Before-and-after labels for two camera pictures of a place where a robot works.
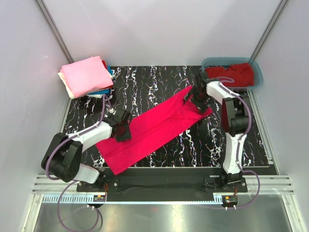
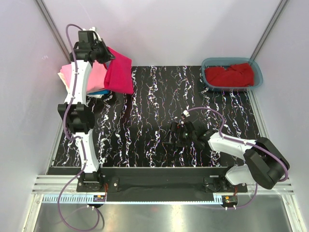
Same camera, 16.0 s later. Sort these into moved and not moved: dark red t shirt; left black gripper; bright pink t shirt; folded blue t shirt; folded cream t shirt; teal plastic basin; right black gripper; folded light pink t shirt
Moved: left black gripper; right black gripper; bright pink t shirt
Not moved: teal plastic basin; folded blue t shirt; folded cream t shirt; dark red t shirt; folded light pink t shirt
